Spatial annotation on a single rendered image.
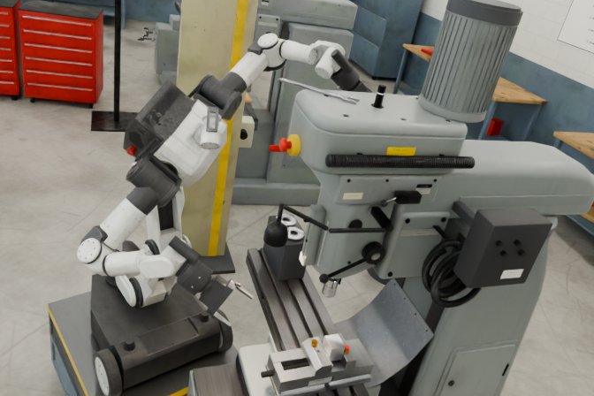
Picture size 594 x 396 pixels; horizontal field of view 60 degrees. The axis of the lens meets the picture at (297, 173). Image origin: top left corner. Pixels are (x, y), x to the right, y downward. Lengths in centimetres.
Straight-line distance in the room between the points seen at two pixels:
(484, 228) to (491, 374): 92
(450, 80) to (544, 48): 549
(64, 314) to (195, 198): 115
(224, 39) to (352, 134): 186
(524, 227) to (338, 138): 54
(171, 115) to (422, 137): 83
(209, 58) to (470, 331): 205
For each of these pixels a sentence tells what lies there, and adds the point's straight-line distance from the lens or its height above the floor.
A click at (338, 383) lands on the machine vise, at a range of 187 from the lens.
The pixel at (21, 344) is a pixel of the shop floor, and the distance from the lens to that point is 330.
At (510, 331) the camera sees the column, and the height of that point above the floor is 112.
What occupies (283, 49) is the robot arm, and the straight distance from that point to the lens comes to 200.
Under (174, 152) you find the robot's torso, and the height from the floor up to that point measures 157.
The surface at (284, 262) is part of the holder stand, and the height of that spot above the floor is 105.
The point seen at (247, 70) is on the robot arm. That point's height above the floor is 178.
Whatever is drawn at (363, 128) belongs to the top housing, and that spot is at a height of 187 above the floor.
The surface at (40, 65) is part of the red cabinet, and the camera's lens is 607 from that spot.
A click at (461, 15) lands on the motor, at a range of 147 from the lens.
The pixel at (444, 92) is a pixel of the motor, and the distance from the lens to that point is 151.
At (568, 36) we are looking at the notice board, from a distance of 675.
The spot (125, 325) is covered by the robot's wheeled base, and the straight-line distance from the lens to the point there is 251.
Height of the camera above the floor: 234
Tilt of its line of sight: 27 degrees down
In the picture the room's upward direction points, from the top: 11 degrees clockwise
